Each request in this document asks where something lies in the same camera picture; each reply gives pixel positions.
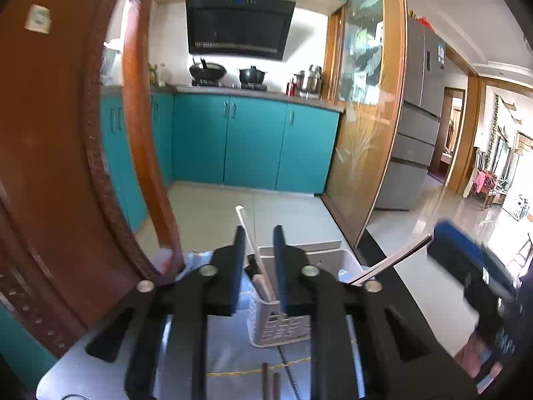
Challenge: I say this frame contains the silver refrigerator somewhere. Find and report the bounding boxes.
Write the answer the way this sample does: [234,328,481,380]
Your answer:
[375,17,446,212]

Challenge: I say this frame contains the black gas stove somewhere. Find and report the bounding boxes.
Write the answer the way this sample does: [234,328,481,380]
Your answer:
[189,82,268,92]

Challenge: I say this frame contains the stainless steel pot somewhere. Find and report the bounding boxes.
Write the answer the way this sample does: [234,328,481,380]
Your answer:
[293,65,324,94]

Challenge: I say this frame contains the person's right hand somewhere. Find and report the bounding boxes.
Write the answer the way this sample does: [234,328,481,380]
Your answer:
[455,331,504,384]

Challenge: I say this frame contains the carved wooden chair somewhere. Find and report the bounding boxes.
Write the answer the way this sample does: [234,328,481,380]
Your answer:
[0,0,186,359]

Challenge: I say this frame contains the dark metal chopstick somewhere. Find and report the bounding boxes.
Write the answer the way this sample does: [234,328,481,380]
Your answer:
[279,347,303,400]

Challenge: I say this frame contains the small wooden chair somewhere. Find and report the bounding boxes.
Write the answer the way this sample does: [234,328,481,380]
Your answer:
[515,233,533,269]

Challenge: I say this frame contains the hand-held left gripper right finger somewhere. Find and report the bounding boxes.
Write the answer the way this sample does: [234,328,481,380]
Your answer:
[272,225,467,400]

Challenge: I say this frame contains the white plastic utensil basket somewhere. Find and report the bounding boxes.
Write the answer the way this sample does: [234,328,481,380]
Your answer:
[249,239,364,348]

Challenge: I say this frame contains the green leaf garland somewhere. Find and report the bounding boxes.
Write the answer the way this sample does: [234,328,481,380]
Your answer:
[488,95,501,168]

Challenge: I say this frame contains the teal base cabinets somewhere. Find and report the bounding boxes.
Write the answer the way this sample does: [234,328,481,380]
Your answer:
[100,92,341,235]

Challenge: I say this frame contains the wood framed glass sliding door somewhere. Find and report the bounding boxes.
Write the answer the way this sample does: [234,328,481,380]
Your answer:
[320,0,407,247]

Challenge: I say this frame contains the black wok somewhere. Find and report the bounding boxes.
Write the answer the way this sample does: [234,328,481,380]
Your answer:
[189,58,228,86]

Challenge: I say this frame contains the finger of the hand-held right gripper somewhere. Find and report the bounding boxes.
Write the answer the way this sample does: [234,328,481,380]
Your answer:
[433,218,484,260]
[427,239,480,287]

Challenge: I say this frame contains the black cooking pot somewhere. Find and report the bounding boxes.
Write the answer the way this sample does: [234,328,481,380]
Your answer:
[238,66,266,88]

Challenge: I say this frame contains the white kitchen appliance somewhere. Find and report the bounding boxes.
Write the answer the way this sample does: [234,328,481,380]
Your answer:
[101,41,124,87]

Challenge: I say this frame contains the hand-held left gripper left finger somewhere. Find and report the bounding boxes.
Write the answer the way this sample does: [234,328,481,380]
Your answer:
[48,225,247,400]

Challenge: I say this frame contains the black range hood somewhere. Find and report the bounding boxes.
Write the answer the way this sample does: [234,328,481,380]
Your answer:
[185,0,296,61]

